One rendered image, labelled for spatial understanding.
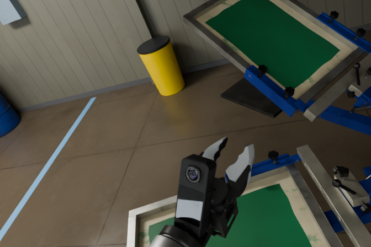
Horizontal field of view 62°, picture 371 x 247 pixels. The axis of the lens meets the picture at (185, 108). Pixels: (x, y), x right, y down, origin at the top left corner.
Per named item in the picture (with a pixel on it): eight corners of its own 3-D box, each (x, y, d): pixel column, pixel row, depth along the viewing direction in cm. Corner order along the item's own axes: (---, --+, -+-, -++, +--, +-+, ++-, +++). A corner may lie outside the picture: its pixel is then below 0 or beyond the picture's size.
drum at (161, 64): (189, 76, 452) (172, 32, 414) (185, 94, 417) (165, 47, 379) (160, 83, 467) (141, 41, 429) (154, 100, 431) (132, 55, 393)
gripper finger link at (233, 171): (253, 161, 58) (223, 196, 53) (250, 139, 54) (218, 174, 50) (268, 168, 56) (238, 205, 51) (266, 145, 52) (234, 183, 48)
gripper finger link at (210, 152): (216, 152, 62) (201, 191, 55) (211, 132, 58) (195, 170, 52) (231, 155, 60) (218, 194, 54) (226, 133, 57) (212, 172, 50)
